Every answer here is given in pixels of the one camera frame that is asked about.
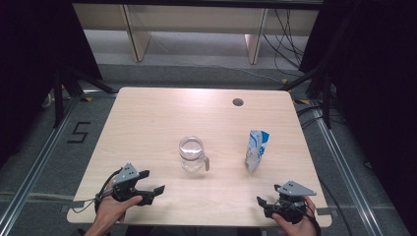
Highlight white and blue milk pouch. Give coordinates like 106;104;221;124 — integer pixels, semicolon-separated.
245;129;270;175

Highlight light wooden shelf unit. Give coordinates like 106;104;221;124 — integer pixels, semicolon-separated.
72;3;321;65

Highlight black metal stand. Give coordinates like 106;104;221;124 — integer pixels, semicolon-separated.
279;65;333;130
52;65;118;129

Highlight person's left hand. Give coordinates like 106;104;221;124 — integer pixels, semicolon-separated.
94;188;144;230

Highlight black floor cables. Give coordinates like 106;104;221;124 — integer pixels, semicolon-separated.
295;103;346;130

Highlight bundle of black hanging cables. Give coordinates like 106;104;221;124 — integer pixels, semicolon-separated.
262;9;305;79

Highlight metal floor rail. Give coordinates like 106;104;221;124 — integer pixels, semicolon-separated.
0;191;76;202
311;104;386;236
0;94;81;236

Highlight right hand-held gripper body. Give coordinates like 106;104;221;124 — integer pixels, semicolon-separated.
264;180;318;224

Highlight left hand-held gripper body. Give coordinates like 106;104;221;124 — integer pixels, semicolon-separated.
111;162;142;202

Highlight hand-held gripper black cable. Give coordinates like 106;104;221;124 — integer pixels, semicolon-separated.
71;167;123;214
278;200;323;236

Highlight person's right hand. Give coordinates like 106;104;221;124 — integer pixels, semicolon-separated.
271;196;318;236

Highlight glass jar with pink handle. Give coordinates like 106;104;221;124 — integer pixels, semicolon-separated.
178;135;210;174

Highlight black curtain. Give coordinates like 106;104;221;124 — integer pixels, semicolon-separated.
299;0;417;236
0;0;103;169

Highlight right hand-held gripper black cable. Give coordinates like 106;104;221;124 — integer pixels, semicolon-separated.
278;200;323;236

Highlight left hand-held gripper black cable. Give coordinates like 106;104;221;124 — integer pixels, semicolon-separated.
71;167;123;214

